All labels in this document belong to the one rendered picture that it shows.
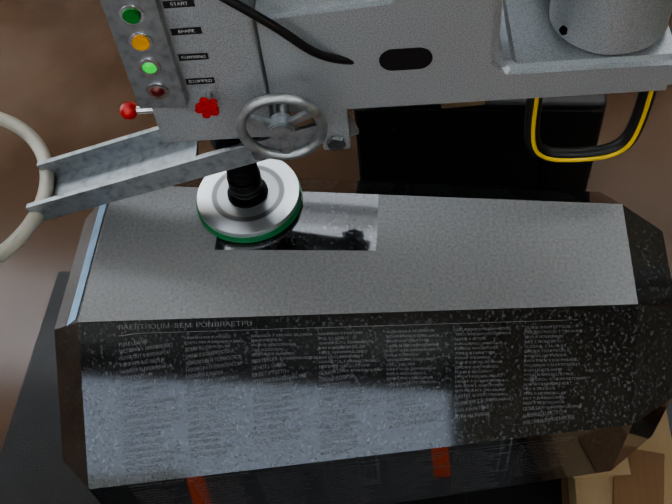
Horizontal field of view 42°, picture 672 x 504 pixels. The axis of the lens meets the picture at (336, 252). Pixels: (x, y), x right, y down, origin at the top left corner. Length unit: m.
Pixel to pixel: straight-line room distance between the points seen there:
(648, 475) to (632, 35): 1.11
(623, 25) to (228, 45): 0.60
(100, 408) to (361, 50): 0.87
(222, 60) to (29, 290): 1.67
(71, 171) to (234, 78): 0.59
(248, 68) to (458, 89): 0.34
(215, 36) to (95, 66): 2.19
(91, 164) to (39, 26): 1.98
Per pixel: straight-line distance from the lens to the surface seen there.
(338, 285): 1.70
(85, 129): 3.33
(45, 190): 1.89
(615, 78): 1.52
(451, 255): 1.73
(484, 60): 1.44
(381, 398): 1.71
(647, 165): 3.06
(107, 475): 1.86
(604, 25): 1.45
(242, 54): 1.40
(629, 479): 2.20
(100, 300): 1.78
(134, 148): 1.83
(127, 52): 1.41
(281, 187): 1.82
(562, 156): 1.77
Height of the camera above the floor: 2.26
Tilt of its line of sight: 54 degrees down
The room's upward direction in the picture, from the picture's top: 8 degrees counter-clockwise
